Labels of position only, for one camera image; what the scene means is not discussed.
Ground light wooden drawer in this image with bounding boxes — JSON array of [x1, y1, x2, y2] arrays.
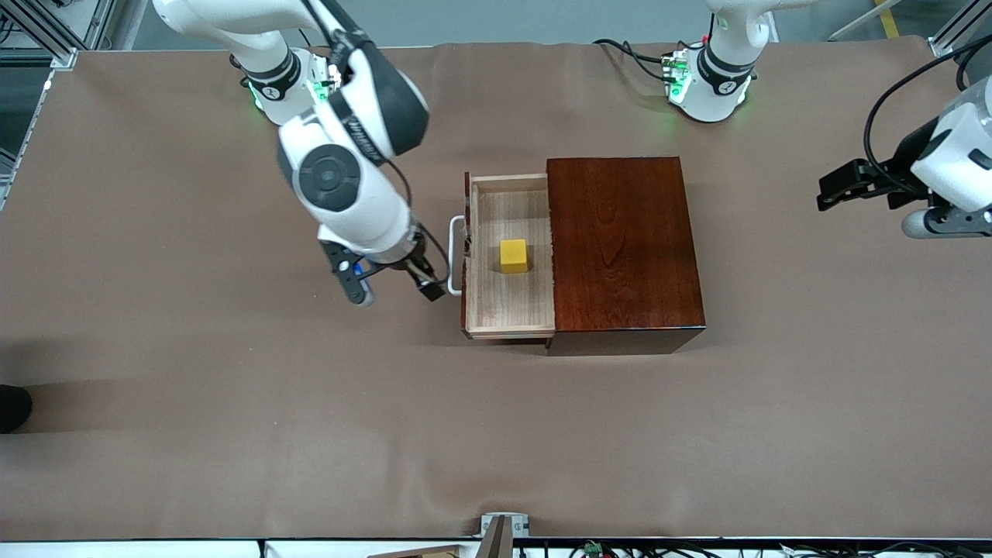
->
[[448, 172, 557, 342]]

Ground yellow floor tape strip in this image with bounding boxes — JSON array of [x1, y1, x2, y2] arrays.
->
[[874, 0, 904, 40]]

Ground brown table cover mat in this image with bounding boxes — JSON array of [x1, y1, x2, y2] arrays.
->
[[0, 35, 992, 541]]

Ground dark red wooden cabinet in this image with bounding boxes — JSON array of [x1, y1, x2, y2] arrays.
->
[[546, 155, 708, 357]]

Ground black round object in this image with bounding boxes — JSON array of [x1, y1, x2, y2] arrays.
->
[[0, 384, 33, 435]]

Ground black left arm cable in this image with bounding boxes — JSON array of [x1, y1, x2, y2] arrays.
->
[[863, 35, 992, 198]]

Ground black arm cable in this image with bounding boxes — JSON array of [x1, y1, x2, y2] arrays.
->
[[306, 0, 454, 288], [863, 35, 992, 198]]

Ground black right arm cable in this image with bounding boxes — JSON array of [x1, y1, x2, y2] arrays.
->
[[306, 0, 454, 288]]

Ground aluminium frame post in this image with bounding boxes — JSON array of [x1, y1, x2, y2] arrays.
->
[[928, 0, 992, 60], [0, 0, 117, 71]]

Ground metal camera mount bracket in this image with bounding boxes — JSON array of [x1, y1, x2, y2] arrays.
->
[[479, 511, 531, 558]]

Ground black arm base cables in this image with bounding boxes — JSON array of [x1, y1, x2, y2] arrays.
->
[[593, 37, 702, 84]]

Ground aluminium table edge rail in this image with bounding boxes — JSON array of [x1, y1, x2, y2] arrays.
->
[[0, 68, 57, 212]]

